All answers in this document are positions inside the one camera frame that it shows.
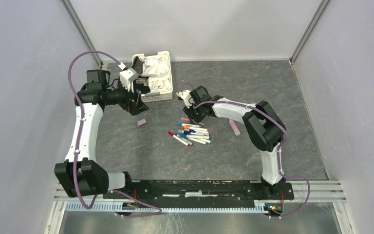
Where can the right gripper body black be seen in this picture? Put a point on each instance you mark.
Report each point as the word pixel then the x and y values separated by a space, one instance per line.
pixel 196 114

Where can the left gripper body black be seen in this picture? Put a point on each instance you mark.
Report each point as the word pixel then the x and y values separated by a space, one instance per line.
pixel 129 105

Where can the pink highlighter cap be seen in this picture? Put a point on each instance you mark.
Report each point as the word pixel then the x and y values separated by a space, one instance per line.
pixel 141 122

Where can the light blue cap marker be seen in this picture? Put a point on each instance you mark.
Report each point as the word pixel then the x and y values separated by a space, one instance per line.
pixel 187 125

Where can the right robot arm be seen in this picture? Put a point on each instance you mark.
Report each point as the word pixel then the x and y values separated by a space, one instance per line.
pixel 264 127

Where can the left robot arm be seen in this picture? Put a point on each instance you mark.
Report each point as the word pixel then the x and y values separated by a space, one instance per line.
pixel 79 174

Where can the orange cap marker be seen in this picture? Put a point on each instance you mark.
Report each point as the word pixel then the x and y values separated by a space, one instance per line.
pixel 190 128

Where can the blue cap marker upper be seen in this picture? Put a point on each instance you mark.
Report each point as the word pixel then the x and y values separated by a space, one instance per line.
pixel 193 132

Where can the black printed shirt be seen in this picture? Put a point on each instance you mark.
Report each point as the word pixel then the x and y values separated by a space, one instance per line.
pixel 141 83

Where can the blue cap marker lower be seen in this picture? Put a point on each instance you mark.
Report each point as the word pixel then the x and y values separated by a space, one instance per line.
pixel 189 135

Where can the white marker bottom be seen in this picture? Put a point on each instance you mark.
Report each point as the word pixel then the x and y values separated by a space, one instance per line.
pixel 200 140

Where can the red cap marker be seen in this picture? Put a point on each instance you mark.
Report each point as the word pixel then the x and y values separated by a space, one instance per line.
pixel 178 139

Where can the white plastic basket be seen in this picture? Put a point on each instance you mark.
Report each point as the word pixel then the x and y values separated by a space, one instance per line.
pixel 150 97

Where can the white crumpled cloth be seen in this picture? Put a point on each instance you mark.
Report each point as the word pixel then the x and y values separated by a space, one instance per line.
pixel 157 68

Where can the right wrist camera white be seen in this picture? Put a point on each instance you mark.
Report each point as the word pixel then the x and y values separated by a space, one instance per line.
pixel 186 97

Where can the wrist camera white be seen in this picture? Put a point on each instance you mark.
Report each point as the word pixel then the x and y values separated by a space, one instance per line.
pixel 127 77
pixel 186 97

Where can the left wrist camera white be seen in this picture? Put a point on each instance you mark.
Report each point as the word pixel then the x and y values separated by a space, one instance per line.
pixel 127 77

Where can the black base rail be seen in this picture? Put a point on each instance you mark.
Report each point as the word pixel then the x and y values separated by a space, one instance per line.
pixel 204 193

